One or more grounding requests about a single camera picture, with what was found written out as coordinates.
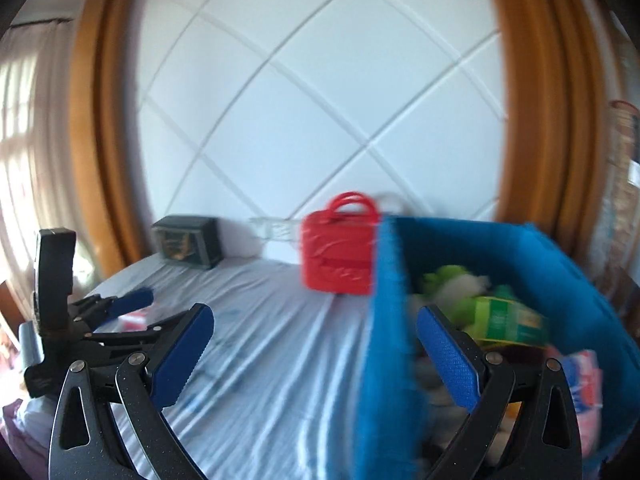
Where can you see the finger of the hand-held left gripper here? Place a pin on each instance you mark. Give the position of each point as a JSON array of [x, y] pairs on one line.
[[125, 340], [130, 300]]

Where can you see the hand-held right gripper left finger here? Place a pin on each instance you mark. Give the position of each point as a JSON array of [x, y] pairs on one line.
[[185, 355]]

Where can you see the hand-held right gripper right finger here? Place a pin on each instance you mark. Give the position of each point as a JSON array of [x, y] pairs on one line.
[[447, 355]]

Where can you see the blue plastic crate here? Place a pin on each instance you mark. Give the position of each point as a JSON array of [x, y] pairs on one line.
[[390, 360]]

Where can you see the light green frog plush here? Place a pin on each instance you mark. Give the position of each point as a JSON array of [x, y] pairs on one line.
[[450, 290]]

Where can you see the green cardboard box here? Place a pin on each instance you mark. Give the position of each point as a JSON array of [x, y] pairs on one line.
[[510, 320]]

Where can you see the red white box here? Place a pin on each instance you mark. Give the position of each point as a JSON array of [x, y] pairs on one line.
[[137, 319]]

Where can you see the black gift box gold ribbon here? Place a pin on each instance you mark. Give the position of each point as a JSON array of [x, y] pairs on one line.
[[185, 242]]

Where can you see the sheer curtain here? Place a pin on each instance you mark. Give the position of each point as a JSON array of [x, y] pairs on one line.
[[30, 160]]

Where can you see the pink tissue box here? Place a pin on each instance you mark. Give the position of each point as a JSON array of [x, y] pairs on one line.
[[585, 380]]

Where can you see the red plastic suitcase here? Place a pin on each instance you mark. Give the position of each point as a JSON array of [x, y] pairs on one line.
[[335, 250]]

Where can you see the patterned folded quilt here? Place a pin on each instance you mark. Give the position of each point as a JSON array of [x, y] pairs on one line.
[[625, 155]]

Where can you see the white wall switch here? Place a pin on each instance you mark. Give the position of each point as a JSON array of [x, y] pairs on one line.
[[262, 228]]

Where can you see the white wall socket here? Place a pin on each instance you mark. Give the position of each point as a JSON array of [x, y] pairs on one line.
[[289, 229]]

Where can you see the wooden wall frame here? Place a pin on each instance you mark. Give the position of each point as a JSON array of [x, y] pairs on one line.
[[105, 110], [540, 110]]

